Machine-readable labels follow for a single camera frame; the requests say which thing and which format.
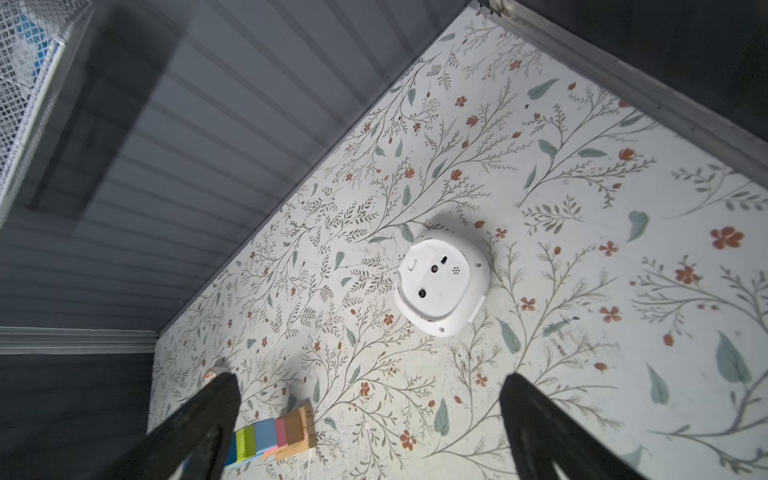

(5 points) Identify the white round device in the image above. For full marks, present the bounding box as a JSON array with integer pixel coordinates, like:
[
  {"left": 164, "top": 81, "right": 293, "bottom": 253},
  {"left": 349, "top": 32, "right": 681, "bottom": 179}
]
[{"left": 394, "top": 230, "right": 490, "bottom": 338}]

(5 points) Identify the dark blue cube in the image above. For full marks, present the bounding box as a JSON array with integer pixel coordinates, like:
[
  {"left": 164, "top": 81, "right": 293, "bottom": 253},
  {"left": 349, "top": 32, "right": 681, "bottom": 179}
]
[{"left": 225, "top": 436, "right": 237, "bottom": 466}]

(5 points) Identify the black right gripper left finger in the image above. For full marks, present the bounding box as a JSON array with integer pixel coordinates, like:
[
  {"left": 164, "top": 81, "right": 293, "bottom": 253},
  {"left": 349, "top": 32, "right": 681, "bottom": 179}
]
[{"left": 94, "top": 373, "right": 241, "bottom": 479}]

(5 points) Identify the light blue cube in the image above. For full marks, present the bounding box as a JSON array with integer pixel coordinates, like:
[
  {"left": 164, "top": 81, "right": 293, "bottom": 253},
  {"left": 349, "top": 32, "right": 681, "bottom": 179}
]
[{"left": 254, "top": 418, "right": 278, "bottom": 455}]

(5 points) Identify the green block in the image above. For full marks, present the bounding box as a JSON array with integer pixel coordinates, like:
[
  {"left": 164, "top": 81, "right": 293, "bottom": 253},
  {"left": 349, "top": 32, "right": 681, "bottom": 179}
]
[{"left": 235, "top": 425, "right": 257, "bottom": 463}]

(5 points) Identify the pink block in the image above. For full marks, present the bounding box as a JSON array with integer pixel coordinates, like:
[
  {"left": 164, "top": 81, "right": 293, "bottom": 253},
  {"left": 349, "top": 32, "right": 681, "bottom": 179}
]
[{"left": 275, "top": 418, "right": 287, "bottom": 448}]

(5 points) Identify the white wire basket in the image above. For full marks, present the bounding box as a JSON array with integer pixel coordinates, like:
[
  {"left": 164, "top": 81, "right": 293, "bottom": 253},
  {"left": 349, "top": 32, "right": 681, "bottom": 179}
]
[{"left": 1, "top": 0, "right": 93, "bottom": 221}]

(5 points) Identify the wooden block with holes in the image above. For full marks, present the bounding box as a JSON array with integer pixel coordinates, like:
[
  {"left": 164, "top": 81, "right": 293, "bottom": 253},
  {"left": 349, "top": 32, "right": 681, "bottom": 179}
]
[{"left": 275, "top": 402, "right": 317, "bottom": 462}]

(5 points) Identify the tape roll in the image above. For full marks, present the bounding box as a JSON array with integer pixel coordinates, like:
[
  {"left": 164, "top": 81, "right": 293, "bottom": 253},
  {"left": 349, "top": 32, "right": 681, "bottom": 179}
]
[{"left": 202, "top": 366, "right": 230, "bottom": 385}]

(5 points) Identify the plain wooden block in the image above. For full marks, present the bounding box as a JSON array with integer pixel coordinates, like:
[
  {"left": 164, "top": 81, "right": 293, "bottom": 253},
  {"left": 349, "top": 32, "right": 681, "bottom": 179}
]
[{"left": 282, "top": 410, "right": 304, "bottom": 445}]

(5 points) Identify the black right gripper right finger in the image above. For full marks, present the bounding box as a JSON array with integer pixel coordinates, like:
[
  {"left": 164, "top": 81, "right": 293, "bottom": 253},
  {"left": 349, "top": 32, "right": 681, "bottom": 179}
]
[{"left": 499, "top": 373, "right": 642, "bottom": 479}]

